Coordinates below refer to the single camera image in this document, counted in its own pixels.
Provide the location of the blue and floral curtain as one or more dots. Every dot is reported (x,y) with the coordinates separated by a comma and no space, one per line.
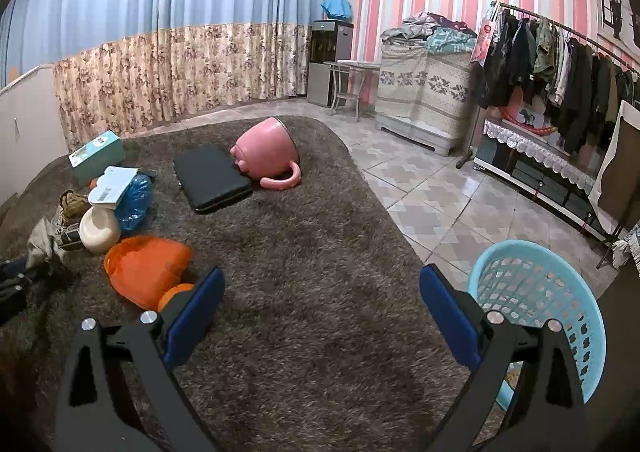
(150,32)

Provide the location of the white fabric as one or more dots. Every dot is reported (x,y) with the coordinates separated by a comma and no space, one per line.
(627,247)

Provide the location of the white cabinet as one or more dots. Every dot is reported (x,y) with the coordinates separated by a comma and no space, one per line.
(30,122)

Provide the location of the orange plastic bag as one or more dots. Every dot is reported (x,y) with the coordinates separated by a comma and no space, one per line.
(145,267)

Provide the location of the white printed plastic packet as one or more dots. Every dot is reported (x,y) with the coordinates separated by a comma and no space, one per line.
(112,184)

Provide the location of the patterned cloth covered cabinet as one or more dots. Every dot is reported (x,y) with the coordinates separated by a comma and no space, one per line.
(425,82)

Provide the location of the pink hanging bag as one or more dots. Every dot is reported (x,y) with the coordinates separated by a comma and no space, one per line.
(484,42)

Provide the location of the grey water dispenser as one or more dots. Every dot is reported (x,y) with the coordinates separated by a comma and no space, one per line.
(325,62)

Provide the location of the metal clothes rack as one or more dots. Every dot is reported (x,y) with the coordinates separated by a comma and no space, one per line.
(464,161)

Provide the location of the teal cardboard box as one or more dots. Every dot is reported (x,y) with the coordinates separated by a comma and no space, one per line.
(100,157)

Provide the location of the light blue plastic basket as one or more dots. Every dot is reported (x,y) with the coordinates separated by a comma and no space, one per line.
(592,332)

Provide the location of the white bowl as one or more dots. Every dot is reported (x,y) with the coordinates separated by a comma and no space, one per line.
(97,232)

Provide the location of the small white side table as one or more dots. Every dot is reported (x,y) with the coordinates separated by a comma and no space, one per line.
(350,65)

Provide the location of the low stand with lace cloth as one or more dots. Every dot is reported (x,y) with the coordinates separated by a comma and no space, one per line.
(540,177)

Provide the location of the brown board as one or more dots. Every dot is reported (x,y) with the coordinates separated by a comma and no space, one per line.
(620,172)

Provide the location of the blue plastic bag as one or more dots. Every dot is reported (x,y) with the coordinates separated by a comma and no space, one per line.
(135,204)

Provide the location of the blue cloth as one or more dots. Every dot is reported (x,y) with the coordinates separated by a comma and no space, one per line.
(336,8)

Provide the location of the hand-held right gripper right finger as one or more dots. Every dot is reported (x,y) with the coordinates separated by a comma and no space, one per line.
(447,317)

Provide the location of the pile of clothes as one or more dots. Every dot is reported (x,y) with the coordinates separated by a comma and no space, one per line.
(440,37)

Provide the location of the dark cloth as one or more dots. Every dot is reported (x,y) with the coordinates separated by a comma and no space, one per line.
(20,287)

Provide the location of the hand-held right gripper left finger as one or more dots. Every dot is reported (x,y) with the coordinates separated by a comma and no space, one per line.
(195,317)

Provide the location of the brown shaggy blanket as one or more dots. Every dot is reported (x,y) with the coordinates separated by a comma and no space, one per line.
(300,257)

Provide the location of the black laptop sleeve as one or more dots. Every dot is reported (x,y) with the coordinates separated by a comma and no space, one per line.
(210,177)

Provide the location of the pink pig-shaped mug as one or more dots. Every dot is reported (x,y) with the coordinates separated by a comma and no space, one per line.
(265,147)

